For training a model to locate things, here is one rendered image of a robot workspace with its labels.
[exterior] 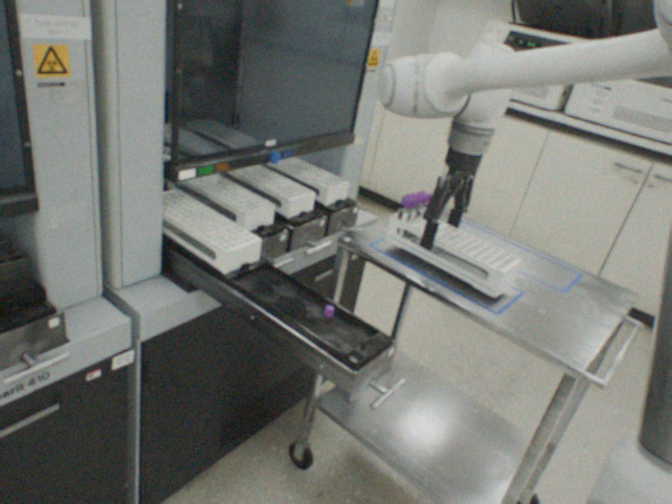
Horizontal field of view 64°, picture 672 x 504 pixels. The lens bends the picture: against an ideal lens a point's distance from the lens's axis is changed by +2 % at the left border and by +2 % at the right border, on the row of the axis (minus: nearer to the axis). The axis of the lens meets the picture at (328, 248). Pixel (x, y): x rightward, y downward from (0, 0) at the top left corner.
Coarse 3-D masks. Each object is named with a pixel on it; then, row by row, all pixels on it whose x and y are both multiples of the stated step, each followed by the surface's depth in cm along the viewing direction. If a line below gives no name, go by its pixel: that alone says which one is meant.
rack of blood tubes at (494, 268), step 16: (400, 224) 123; (416, 224) 123; (400, 240) 124; (416, 240) 124; (448, 240) 118; (464, 240) 120; (480, 240) 121; (432, 256) 119; (448, 256) 124; (464, 256) 114; (480, 256) 114; (496, 256) 115; (512, 256) 117; (448, 272) 118; (464, 272) 115; (480, 272) 120; (496, 272) 110; (512, 272) 113; (480, 288) 113; (496, 288) 111
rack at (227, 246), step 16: (176, 192) 125; (176, 208) 117; (192, 208) 119; (176, 224) 112; (192, 224) 112; (208, 224) 114; (224, 224) 115; (176, 240) 114; (192, 240) 118; (208, 240) 107; (224, 240) 109; (240, 240) 110; (256, 240) 111; (208, 256) 113; (224, 256) 105; (240, 256) 108; (256, 256) 112; (224, 272) 107
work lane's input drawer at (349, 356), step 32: (192, 256) 111; (224, 288) 105; (256, 288) 106; (288, 288) 108; (256, 320) 101; (288, 320) 97; (320, 320) 100; (352, 320) 102; (320, 352) 92; (352, 352) 91; (384, 352) 95; (352, 384) 89
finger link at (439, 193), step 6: (438, 180) 111; (438, 186) 112; (444, 186) 111; (438, 192) 112; (444, 192) 111; (432, 198) 113; (438, 198) 112; (432, 204) 113; (438, 204) 112; (426, 210) 113; (432, 210) 113; (438, 210) 113; (432, 216) 113; (432, 222) 113
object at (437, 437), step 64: (384, 256) 124; (512, 320) 109; (576, 320) 113; (320, 384) 151; (384, 384) 165; (448, 384) 171; (576, 384) 101; (384, 448) 143; (448, 448) 147; (512, 448) 151
